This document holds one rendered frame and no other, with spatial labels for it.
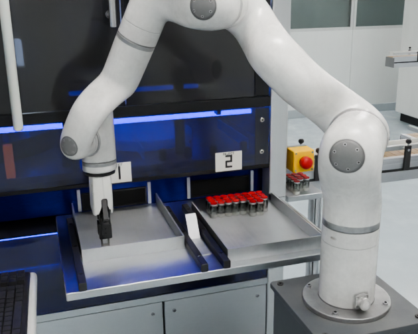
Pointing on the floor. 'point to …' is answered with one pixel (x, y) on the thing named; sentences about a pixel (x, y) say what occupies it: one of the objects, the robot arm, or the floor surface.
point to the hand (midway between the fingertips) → (104, 228)
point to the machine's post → (277, 157)
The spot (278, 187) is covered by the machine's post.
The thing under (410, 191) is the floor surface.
